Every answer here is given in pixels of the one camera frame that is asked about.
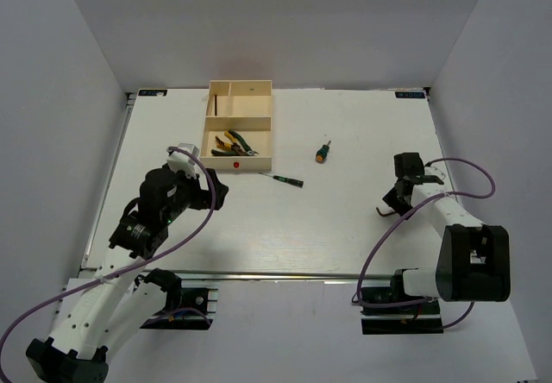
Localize green handled cutters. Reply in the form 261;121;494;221
211;129;258;157

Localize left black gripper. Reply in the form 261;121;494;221
162;167;229;224

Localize large yellow-black needle-nose pliers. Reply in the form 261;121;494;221
215;131;241;153

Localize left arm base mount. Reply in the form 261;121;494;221
134;268;216;330

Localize stubby green orange screwdriver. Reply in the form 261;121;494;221
316;141;331;163

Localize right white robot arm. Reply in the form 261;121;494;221
383;153;511;313

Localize cream compartment tray box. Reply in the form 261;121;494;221
200;80;273;173

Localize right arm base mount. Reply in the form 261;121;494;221
352;270;443;336

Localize slim black green screwdriver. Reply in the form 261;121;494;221
261;173;304;188

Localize small yellow-black pliers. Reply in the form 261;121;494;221
215;136;233;151

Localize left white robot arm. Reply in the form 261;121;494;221
26;165;229;382

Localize short brown hex key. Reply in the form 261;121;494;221
375;207;397;217

